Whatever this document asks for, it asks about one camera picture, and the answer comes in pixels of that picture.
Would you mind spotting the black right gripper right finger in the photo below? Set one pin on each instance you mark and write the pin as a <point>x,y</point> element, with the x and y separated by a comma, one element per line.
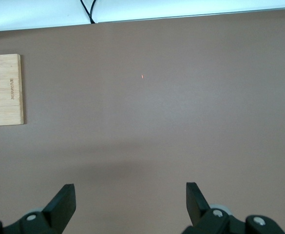
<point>198,209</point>

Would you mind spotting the brown table cover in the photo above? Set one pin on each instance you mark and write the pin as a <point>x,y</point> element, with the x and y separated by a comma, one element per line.
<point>157,122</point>

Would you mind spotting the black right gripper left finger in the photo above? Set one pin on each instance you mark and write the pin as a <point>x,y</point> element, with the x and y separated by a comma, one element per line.
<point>59,207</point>

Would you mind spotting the bamboo cutting board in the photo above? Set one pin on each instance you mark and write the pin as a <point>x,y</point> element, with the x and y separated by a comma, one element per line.
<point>8,109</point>

